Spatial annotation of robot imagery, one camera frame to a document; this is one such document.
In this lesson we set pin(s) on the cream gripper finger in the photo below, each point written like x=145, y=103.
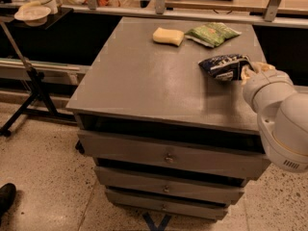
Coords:
x=246, y=74
x=259, y=66

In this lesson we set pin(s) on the blue Kettle chip bag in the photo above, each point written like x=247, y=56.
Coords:
x=226, y=67

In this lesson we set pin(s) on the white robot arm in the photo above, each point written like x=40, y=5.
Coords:
x=282, y=115

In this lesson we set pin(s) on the green jalapeno chip bag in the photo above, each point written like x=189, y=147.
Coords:
x=212, y=34

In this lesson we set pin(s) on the yellow sponge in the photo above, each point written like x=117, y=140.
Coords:
x=167, y=36

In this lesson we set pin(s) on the grey drawer cabinet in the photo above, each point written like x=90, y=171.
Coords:
x=139, y=88

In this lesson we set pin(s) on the middle grey drawer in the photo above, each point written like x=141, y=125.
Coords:
x=167, y=185

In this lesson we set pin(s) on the grey drawer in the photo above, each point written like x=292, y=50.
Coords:
x=165, y=204
x=167, y=185
x=149, y=152

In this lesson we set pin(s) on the top grey drawer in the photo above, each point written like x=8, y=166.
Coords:
x=149, y=152

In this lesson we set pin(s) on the bottom grey drawer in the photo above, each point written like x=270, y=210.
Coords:
x=165, y=204

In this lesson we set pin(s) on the black metal stand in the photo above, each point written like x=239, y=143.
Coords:
x=37, y=92

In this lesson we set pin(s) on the white plate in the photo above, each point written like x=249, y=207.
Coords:
x=33, y=16

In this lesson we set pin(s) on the black shoe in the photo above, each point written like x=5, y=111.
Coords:
x=7, y=196

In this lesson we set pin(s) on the metal railing frame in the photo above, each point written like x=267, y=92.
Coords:
x=272, y=13

